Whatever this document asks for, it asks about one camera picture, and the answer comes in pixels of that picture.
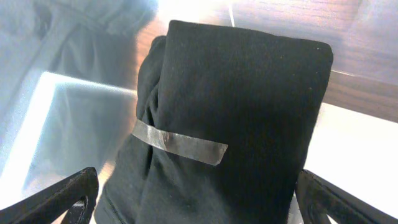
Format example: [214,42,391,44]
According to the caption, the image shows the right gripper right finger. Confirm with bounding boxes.
[295,170,397,224]

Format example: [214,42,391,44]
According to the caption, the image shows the white label in bin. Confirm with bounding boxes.
[304,103,397,217]

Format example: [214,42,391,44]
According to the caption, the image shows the clear plastic storage bin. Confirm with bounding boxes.
[1,1,397,223]

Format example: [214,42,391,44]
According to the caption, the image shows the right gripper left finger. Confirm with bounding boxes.
[1,167,99,224]

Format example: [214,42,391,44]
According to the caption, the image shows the black taped garment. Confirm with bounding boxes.
[95,21,333,223]

